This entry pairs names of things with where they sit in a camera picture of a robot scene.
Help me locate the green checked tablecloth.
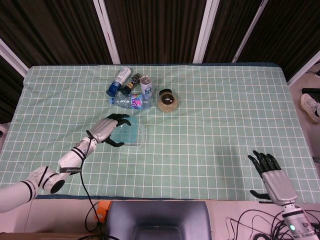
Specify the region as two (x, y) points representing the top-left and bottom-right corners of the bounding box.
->
(0, 63), (320, 201)

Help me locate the dark brown pleated curtain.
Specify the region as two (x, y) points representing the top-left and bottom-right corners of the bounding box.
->
(0, 0), (320, 125)

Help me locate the clear plastic container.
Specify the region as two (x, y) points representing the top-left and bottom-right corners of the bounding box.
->
(112, 122), (147, 149)

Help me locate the black flat board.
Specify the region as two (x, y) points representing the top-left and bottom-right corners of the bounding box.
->
(301, 87), (320, 96)

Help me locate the grey robot chest housing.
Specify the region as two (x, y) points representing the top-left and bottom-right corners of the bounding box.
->
(104, 201), (213, 240)

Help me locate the white sneaker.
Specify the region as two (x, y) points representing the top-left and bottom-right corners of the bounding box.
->
(299, 93), (320, 124)

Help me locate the dark bottle with gold label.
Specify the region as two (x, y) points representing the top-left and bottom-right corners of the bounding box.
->
(119, 72), (143, 95)

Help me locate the round glass jar of grains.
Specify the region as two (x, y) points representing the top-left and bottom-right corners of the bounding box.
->
(157, 88), (180, 113)

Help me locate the white frame post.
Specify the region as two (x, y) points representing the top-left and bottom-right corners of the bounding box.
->
(287, 49), (320, 87)
(231, 0), (268, 63)
(93, 0), (121, 65)
(0, 38), (30, 77)
(192, 0), (219, 64)

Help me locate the teal plastic lid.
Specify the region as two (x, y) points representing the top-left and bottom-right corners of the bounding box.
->
(111, 116), (139, 145)

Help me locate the silver drink can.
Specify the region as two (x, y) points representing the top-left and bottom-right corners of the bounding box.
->
(139, 74), (154, 97)

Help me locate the brown cardboard box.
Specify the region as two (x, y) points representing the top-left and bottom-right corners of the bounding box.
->
(0, 232), (106, 240)

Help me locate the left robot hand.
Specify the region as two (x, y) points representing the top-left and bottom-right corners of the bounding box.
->
(87, 113), (132, 148)

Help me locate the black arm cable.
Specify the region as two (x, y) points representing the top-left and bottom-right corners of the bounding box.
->
(74, 129), (106, 237)

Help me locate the black cable bundle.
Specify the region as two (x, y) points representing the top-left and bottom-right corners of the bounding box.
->
(226, 209), (320, 240)

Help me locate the orange box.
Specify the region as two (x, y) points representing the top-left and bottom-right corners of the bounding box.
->
(96, 200), (112, 223)

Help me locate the white bottle with blue cap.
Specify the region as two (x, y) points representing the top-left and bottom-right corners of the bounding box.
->
(106, 66), (132, 97)

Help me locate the black cable at orange box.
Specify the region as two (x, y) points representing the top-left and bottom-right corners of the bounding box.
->
(84, 207), (101, 232)

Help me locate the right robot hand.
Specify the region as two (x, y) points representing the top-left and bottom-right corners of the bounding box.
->
(247, 150), (298, 207)

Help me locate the clear plastic water bottle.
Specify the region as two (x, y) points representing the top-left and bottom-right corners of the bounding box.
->
(109, 93), (153, 111)

